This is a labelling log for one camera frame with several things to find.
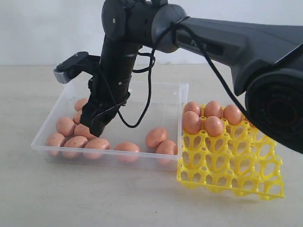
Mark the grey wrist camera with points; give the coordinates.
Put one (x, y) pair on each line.
(75, 65)

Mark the yellow plastic egg tray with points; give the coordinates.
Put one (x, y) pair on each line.
(241, 160)

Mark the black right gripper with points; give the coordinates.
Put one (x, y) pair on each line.
(110, 83)

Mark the brown egg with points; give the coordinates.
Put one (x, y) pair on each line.
(194, 107)
(214, 126)
(82, 130)
(55, 140)
(232, 114)
(78, 105)
(98, 143)
(191, 122)
(76, 117)
(213, 108)
(251, 125)
(167, 147)
(155, 137)
(131, 149)
(65, 126)
(74, 142)

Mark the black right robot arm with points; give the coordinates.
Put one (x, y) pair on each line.
(266, 62)

